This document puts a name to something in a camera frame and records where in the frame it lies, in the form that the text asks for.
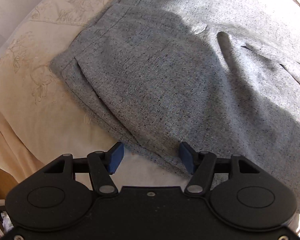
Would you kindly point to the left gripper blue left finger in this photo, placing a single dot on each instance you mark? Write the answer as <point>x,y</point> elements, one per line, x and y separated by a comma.
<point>114,157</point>

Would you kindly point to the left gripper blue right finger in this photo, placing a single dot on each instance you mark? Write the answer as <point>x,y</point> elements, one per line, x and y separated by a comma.
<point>188,157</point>

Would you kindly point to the grey speckled pants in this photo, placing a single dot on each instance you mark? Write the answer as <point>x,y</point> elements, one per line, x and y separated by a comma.
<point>221,75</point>

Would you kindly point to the cream embroidered bedspread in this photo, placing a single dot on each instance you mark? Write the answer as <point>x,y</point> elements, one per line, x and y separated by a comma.
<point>39,120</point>

